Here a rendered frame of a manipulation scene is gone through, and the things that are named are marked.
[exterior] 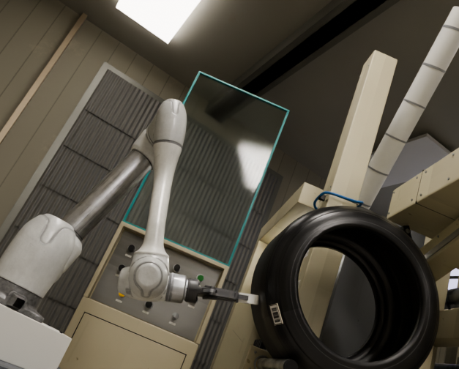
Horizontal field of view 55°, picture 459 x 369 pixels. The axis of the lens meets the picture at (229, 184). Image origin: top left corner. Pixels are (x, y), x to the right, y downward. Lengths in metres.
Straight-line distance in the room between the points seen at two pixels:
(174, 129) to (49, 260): 0.58
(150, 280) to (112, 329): 0.86
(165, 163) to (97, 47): 3.84
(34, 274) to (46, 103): 3.69
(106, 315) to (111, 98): 3.29
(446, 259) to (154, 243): 1.10
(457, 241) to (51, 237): 1.35
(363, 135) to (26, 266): 1.51
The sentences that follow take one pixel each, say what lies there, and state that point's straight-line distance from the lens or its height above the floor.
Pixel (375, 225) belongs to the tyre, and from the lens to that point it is 1.55.
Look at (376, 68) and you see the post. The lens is 2.38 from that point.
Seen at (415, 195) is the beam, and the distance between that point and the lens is 1.86.
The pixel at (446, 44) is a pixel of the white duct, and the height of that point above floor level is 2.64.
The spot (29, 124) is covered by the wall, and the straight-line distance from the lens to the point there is 4.81.
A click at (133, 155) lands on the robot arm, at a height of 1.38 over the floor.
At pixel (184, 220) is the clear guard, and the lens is 2.17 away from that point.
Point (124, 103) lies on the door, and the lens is 5.02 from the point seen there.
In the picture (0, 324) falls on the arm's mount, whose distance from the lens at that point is 1.24.
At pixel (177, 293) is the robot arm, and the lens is 1.41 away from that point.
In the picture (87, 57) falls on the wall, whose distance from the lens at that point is 5.19.
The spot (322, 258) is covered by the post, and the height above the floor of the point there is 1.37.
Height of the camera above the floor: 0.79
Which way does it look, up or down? 23 degrees up
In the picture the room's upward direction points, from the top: 23 degrees clockwise
